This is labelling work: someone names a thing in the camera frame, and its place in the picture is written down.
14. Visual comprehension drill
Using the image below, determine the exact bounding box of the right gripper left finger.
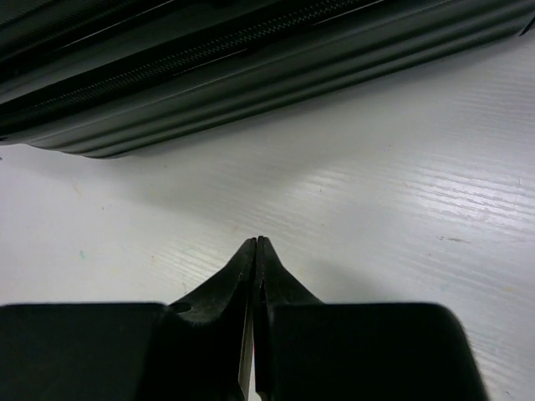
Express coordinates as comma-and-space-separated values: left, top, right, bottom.
1, 239, 256, 400

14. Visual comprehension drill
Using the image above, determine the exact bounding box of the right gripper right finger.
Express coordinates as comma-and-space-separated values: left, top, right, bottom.
253, 236, 488, 400

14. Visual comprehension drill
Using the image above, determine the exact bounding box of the black hard-shell suitcase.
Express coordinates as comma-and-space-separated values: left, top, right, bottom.
1, 1, 534, 159

